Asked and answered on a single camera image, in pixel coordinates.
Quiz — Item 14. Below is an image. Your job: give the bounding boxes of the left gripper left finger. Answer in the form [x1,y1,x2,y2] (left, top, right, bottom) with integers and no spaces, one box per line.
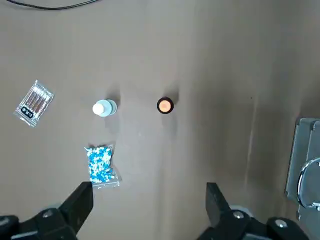
[0,181,95,240]

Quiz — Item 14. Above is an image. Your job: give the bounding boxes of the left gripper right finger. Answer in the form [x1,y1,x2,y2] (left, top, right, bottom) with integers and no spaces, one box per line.
[197,182,311,240]

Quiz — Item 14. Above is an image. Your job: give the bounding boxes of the blue white capsule bag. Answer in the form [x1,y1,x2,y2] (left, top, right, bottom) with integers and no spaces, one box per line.
[84,143,123,188]

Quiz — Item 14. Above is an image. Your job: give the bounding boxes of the aluminium medicine box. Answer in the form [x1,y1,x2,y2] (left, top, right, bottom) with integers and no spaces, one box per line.
[284,117,320,221]

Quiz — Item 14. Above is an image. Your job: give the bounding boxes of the black looping desk cable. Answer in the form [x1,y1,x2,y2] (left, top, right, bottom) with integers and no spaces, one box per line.
[4,0,101,11]

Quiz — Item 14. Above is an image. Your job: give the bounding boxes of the clear bottle white cap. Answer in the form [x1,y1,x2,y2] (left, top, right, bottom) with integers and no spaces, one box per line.
[92,99,118,118]

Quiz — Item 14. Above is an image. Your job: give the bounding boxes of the brown bottle orange cap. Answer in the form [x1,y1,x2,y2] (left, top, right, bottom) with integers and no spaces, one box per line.
[156,96,175,115]

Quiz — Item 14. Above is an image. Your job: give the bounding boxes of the clear packet brown swab sticks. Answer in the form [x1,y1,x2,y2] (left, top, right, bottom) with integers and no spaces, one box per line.
[13,79,55,128]

